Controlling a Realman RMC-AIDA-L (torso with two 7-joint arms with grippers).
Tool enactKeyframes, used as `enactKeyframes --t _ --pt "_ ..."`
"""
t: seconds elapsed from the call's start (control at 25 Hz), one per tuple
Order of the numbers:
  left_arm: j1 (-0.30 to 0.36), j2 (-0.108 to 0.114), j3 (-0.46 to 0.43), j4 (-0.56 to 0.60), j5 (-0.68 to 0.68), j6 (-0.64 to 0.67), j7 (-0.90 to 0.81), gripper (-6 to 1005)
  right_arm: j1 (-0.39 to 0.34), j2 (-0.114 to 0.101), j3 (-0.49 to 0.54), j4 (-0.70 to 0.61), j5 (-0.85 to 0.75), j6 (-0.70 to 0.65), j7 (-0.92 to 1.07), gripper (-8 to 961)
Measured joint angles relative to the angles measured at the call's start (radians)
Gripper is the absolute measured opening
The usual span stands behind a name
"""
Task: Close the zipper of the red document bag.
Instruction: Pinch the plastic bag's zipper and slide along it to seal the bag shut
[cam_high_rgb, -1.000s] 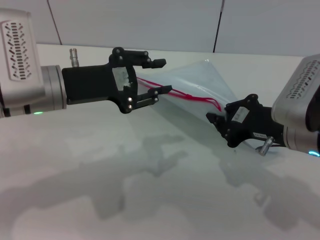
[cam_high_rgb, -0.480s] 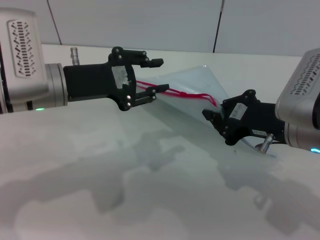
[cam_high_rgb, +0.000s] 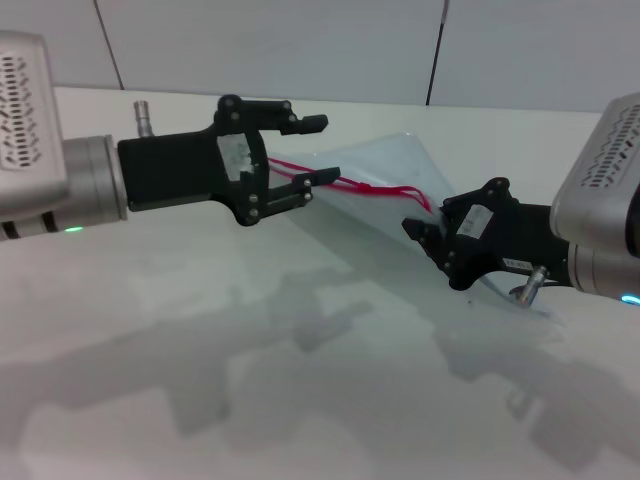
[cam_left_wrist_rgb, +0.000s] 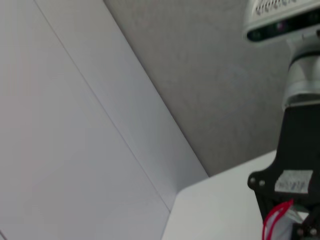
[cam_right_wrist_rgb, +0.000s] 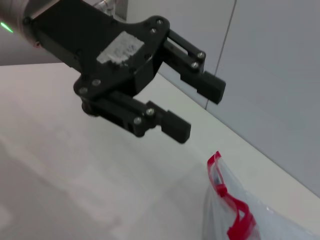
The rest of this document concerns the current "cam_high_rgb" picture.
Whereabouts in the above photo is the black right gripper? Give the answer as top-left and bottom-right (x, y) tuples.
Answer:
(402, 175), (571, 292)

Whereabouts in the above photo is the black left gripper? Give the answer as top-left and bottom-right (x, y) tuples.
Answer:
(117, 94), (342, 228)

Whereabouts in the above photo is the translucent red-zipper document bag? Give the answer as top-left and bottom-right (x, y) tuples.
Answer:
(267, 130), (564, 321)

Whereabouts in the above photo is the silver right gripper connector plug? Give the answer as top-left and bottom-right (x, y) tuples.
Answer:
(508, 267), (551, 307)

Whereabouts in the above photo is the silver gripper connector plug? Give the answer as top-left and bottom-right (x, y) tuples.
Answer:
(508, 267), (551, 307)
(132, 100), (156, 139)

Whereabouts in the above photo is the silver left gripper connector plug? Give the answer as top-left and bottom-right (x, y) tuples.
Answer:
(132, 100), (156, 139)

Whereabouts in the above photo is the silver vented right wrist camera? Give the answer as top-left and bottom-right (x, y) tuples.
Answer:
(548, 92), (640, 261)

